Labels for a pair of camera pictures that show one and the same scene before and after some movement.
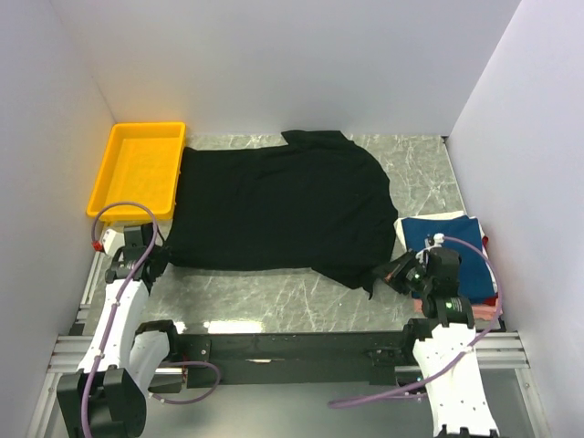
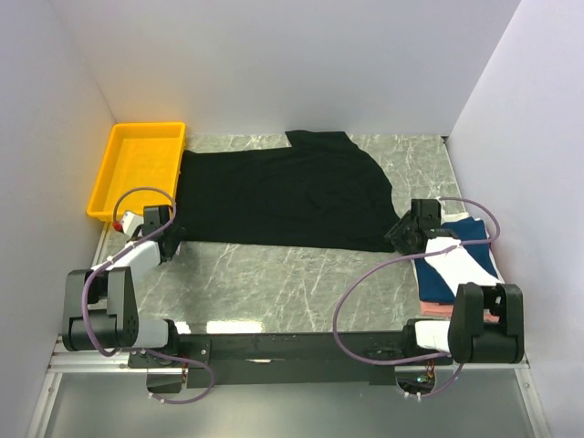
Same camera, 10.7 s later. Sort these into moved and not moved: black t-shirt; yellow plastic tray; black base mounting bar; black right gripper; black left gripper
Moved: black left gripper; black t-shirt; black right gripper
Not moved: black base mounting bar; yellow plastic tray
